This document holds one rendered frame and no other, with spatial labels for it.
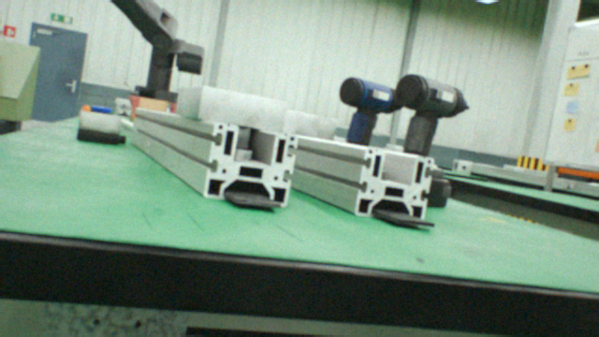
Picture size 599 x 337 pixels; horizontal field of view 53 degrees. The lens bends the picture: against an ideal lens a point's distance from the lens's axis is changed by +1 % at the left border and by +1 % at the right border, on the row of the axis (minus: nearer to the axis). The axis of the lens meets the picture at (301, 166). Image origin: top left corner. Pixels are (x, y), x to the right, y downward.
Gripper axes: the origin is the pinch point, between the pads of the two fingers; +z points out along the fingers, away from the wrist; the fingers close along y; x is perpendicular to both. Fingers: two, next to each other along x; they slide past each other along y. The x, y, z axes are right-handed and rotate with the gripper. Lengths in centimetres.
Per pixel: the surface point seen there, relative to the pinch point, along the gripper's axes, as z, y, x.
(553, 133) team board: -36, 305, 187
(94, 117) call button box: -0.5, -14.3, -21.2
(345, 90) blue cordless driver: -15, 31, -41
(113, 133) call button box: 2.1, -10.1, -21.1
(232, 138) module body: -3, -2, -85
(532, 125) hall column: -76, 621, 558
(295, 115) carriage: -7, 17, -53
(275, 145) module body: -2, 3, -85
